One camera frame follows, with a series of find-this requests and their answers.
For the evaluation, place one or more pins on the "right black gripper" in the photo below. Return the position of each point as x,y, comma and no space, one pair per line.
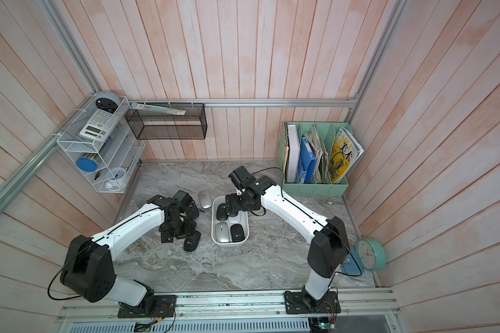
232,205

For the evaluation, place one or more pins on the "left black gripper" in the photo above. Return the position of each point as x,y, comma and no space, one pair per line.
189,229

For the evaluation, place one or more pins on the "silver mouse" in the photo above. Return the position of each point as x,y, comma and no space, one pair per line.
205,199
222,233

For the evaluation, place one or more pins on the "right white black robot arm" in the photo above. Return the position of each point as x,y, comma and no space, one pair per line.
329,244

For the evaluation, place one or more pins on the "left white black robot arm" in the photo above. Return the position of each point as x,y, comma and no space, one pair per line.
88,269

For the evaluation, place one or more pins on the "white storage box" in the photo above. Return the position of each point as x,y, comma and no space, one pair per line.
242,219

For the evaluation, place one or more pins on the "green file organizer box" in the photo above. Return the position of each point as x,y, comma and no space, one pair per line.
327,132

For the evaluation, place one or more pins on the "white book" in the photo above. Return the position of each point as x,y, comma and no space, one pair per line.
294,151

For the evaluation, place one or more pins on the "blue folder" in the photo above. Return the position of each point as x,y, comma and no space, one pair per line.
307,161

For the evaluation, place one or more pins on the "papers in organizer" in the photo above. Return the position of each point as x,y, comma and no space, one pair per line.
317,170

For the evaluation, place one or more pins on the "black mesh basket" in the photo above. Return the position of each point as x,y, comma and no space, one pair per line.
147,125

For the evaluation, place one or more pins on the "ruler on basket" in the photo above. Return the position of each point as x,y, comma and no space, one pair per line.
156,108

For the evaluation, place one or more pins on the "blue lid container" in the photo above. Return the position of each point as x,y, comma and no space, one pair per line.
87,162

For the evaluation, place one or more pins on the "yellow magazine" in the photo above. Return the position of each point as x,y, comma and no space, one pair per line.
345,151

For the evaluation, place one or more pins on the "white calculator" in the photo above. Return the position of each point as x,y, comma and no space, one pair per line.
99,126

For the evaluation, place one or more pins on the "blue wallet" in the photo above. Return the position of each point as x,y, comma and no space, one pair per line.
350,266

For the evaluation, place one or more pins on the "white round speaker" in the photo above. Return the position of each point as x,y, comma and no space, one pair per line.
107,101

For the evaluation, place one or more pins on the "green round clock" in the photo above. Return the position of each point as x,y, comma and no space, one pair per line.
371,254

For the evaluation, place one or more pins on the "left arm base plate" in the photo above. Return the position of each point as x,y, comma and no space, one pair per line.
162,306

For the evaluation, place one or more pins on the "white wire shelf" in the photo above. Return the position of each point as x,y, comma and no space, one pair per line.
121,149

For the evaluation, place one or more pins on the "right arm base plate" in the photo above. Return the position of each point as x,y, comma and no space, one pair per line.
300,302

